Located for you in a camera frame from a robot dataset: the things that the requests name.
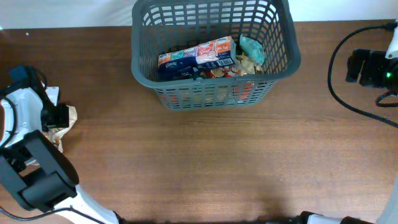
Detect beige brown snack bag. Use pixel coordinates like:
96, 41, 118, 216
43, 105, 78, 153

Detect teal white small packet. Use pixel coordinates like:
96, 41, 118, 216
239, 34, 266, 65

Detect beige cookie snack bag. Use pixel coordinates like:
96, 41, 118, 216
226, 55, 264, 77

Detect spaghetti packet red ends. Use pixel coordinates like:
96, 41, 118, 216
158, 83, 255, 109

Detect Kleenex tissue multipack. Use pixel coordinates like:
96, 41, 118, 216
157, 36, 236, 81

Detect green Nescafe coffee bag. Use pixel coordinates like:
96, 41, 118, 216
191, 67, 240, 80

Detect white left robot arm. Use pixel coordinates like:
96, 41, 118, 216
1, 85, 123, 223

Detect grey plastic lattice basket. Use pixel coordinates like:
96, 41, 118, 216
131, 0, 301, 110

